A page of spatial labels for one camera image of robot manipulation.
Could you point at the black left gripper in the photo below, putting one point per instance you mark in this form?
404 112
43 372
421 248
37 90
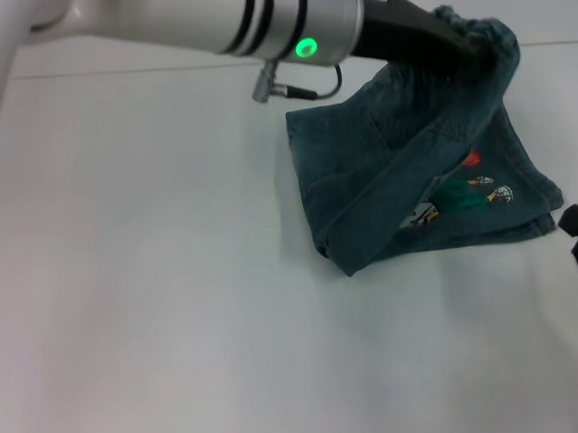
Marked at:
400 31

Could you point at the blue denim shorts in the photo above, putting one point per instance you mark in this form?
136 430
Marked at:
412 171

